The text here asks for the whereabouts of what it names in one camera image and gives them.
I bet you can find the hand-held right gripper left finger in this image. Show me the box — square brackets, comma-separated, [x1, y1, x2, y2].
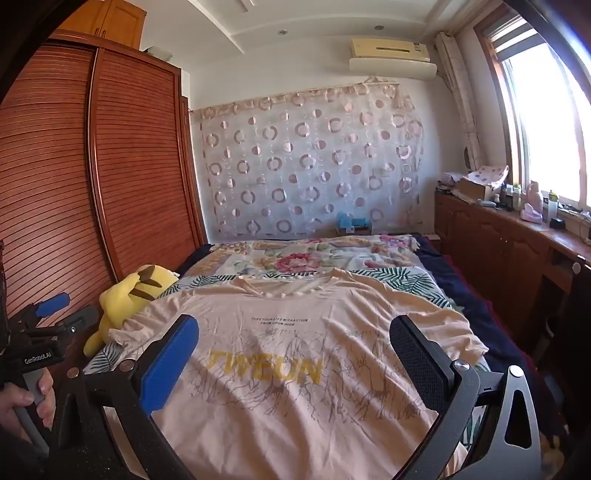
[55, 315, 200, 480]

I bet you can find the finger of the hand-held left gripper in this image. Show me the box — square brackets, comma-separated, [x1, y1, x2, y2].
[9, 293, 71, 330]
[44, 307, 100, 344]

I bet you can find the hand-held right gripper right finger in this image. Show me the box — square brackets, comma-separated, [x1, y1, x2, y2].
[389, 315, 542, 480]

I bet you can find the beige printed t-shirt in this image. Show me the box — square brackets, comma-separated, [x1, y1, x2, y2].
[108, 268, 490, 480]

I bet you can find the person's left forearm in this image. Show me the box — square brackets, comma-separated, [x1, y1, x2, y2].
[0, 425, 51, 480]

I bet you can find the person's left hand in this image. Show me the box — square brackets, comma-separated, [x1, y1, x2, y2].
[0, 369, 57, 435]

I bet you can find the yellow plush toy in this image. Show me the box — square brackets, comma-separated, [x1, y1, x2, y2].
[83, 264, 180, 357]

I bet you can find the wooden sideboard cabinet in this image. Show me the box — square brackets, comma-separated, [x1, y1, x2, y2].
[434, 189, 591, 370]

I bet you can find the dark wooden chair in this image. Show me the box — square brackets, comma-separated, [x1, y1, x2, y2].
[531, 258, 591, 480]

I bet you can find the blue toy box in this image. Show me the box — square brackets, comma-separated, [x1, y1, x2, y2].
[336, 212, 372, 236]

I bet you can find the floral blanket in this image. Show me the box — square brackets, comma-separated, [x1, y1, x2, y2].
[185, 234, 467, 310]

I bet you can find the wooden louvered wardrobe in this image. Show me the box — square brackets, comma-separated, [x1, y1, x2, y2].
[0, 37, 208, 370]

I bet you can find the cardboard box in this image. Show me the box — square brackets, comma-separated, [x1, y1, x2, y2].
[455, 178, 494, 204]

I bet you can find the pink figurine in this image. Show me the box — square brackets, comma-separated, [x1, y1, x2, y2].
[521, 181, 546, 224]

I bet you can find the pink dotted cloth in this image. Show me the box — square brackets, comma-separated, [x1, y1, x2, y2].
[466, 165, 511, 188]

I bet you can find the sheer circle-patterned curtain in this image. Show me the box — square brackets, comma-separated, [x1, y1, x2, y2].
[189, 83, 426, 241]

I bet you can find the white gathered window curtain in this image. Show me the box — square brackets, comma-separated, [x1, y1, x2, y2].
[434, 31, 483, 171]

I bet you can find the wooden framed window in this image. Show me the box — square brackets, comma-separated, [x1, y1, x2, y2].
[478, 14, 591, 213]

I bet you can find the light wooden overhead cabinet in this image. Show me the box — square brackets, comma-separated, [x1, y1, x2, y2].
[60, 0, 143, 49]

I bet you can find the cream wall air conditioner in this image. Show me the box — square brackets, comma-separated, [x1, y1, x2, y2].
[348, 38, 438, 80]

